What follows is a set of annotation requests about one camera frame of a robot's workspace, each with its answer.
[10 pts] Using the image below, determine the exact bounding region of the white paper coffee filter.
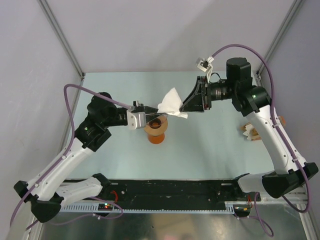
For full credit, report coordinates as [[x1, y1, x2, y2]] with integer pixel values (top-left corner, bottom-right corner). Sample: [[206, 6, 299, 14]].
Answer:
[[157, 87, 188, 119]]

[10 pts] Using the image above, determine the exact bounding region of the orange filter holder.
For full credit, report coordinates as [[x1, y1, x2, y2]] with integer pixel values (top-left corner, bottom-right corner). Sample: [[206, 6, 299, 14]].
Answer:
[[278, 116, 287, 127]]

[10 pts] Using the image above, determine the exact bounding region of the wooden dripper ring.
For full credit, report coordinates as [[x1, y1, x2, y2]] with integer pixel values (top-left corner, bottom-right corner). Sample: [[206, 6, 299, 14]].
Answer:
[[142, 115, 169, 137]]

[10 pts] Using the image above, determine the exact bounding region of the stack of paper filters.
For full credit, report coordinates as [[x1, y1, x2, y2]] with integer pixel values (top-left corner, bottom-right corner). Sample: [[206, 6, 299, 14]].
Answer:
[[240, 122, 261, 141]]

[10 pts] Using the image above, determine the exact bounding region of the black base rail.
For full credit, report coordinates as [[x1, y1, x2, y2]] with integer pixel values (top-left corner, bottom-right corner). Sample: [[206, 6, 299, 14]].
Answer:
[[94, 173, 256, 210]]

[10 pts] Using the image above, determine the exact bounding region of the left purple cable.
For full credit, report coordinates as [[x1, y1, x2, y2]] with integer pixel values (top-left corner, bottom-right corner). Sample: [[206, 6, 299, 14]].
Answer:
[[9, 83, 136, 231]]

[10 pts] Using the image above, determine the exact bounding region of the left aluminium frame post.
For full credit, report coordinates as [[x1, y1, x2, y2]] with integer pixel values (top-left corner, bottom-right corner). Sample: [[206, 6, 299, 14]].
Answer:
[[37, 0, 85, 80]]

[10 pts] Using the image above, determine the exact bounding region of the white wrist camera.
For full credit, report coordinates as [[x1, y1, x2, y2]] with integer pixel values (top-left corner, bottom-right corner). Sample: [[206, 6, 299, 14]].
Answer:
[[196, 56, 214, 83], [126, 110, 147, 130]]

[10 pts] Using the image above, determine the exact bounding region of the right aluminium frame post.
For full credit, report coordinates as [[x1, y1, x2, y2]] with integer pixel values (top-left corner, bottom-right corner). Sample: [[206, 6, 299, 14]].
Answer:
[[263, 0, 306, 63]]

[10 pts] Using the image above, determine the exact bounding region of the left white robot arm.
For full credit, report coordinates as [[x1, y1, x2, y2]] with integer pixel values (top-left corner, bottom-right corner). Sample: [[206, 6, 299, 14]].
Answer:
[[14, 92, 159, 223]]

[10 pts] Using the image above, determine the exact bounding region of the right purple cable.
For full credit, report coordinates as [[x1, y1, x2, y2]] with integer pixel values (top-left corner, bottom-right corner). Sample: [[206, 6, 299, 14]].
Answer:
[[209, 43, 312, 238]]

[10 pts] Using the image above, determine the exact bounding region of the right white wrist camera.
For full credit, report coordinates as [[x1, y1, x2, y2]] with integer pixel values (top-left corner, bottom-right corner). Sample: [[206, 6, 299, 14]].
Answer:
[[196, 56, 214, 83]]

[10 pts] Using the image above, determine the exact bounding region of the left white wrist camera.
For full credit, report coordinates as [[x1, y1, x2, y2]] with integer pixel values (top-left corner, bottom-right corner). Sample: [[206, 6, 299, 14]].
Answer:
[[126, 110, 147, 130]]

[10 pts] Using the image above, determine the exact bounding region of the purple cable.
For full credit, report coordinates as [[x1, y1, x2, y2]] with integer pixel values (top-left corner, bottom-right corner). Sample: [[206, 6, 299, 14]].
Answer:
[[209, 43, 312, 238], [9, 83, 136, 231]]

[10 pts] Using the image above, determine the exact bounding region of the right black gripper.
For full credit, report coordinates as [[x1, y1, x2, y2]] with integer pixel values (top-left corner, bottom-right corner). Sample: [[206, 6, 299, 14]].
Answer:
[[180, 76, 237, 113]]

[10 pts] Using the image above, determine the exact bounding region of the white slotted cable duct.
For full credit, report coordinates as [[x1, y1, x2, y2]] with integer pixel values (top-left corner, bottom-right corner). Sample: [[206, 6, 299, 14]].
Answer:
[[60, 201, 250, 214]]

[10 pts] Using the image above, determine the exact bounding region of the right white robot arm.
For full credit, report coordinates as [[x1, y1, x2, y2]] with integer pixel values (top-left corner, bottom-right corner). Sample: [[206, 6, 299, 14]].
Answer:
[[179, 57, 319, 201]]

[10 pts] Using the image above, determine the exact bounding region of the orange glass carafe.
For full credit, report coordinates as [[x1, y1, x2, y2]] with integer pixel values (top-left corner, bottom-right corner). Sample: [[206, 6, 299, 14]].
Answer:
[[147, 133, 165, 145]]

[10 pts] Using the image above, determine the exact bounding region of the aluminium frame post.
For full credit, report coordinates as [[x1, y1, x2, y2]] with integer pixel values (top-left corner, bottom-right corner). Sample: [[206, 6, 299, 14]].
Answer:
[[263, 0, 306, 63], [37, 0, 85, 80]]

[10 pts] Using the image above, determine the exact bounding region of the clear glass dripper cone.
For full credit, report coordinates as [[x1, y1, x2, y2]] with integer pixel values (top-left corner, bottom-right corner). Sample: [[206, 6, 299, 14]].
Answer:
[[146, 114, 168, 130]]

